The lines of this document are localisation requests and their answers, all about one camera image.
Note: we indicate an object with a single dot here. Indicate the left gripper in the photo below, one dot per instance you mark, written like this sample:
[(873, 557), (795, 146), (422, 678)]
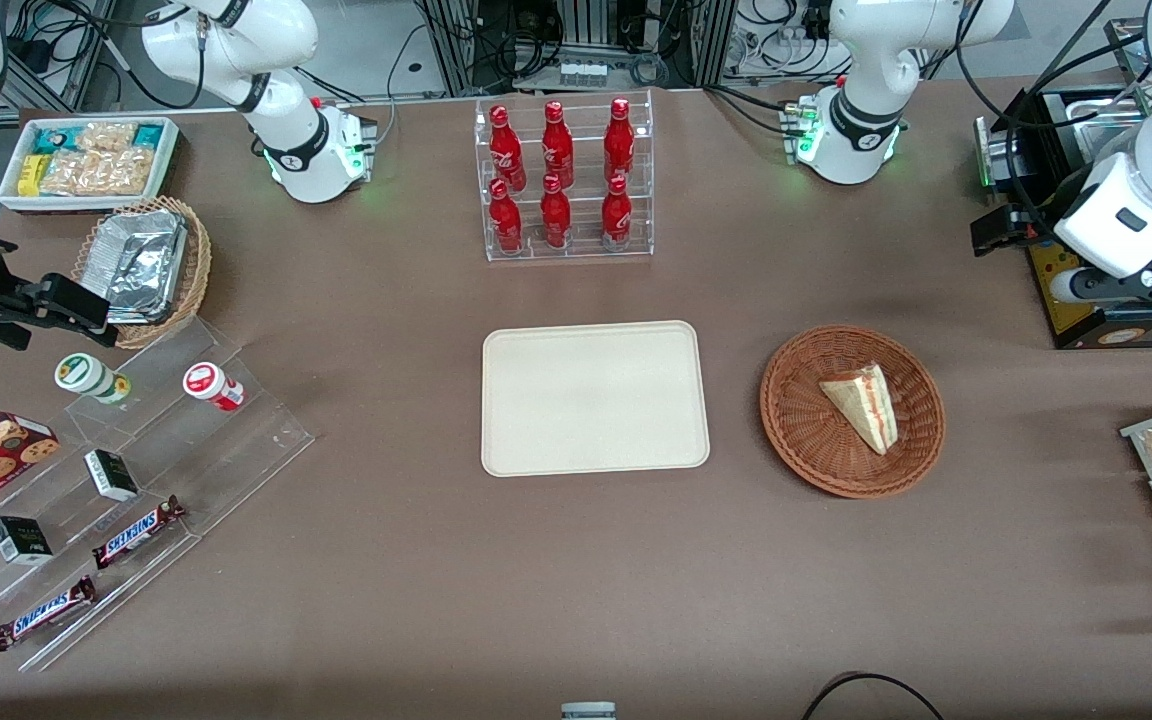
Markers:
[(1039, 211)]

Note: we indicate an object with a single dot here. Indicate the triangular sandwich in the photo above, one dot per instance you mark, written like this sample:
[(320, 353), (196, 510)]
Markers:
[(861, 405)]

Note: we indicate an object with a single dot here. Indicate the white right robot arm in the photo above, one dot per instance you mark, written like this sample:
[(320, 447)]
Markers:
[(281, 70)]

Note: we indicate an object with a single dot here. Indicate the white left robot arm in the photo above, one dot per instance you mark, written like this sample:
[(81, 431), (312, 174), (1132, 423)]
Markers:
[(861, 60)]

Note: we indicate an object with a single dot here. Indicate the tan oval wicker basket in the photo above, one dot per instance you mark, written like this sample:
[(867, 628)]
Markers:
[(198, 270)]

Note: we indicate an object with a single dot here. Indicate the brown round wicker basket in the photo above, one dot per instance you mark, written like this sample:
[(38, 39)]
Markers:
[(796, 420)]

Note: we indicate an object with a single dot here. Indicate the beige plastic tray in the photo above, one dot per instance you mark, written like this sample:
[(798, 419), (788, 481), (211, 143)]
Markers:
[(596, 398)]

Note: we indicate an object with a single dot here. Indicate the silver foil containers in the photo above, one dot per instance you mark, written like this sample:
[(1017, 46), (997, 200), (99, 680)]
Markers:
[(141, 262)]

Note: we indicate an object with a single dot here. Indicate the green lidded white cup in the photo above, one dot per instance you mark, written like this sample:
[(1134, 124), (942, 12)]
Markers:
[(86, 375)]

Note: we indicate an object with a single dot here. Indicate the black hot food display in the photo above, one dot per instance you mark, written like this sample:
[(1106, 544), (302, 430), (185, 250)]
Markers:
[(1056, 140)]

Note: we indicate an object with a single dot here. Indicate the large clear cracker bag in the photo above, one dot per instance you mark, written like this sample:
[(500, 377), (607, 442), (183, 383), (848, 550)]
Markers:
[(101, 172)]

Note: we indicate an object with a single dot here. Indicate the yellow snack pack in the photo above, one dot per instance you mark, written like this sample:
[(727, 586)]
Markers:
[(31, 175)]

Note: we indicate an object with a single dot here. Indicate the red lidded white bottle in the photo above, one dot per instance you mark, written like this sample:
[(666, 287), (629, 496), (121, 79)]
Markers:
[(208, 384)]

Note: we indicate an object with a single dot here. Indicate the white rectangular snack bin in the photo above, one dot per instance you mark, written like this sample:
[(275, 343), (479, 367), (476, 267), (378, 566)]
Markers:
[(168, 160)]

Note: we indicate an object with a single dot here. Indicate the teal snack pack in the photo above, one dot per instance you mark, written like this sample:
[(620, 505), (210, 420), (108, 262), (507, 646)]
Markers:
[(56, 140), (148, 135)]

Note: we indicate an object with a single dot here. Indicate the small clear cracker bag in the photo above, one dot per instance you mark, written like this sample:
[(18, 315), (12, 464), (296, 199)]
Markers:
[(108, 136)]

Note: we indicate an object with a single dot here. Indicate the small black carton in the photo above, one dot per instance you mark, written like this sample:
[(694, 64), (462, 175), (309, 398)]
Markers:
[(21, 540), (111, 475)]

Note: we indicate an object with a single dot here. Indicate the clear acrylic step stand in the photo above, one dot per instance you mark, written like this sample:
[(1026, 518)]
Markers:
[(226, 450)]

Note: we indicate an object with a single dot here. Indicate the brown Snickers bar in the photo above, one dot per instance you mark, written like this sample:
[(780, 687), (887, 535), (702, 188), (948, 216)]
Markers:
[(136, 531), (44, 612)]

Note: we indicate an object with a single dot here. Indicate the red cola bottle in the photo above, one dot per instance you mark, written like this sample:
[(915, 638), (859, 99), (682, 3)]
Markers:
[(506, 222), (619, 140), (557, 145), (505, 150), (555, 218), (616, 215)]

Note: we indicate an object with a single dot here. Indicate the clear acrylic bottle rack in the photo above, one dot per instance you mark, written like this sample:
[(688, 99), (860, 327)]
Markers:
[(581, 255)]

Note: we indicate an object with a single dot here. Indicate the white power strip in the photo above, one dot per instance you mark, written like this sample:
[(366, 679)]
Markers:
[(583, 72)]

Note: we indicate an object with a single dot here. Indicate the small grey device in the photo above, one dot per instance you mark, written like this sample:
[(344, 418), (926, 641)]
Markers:
[(588, 711)]

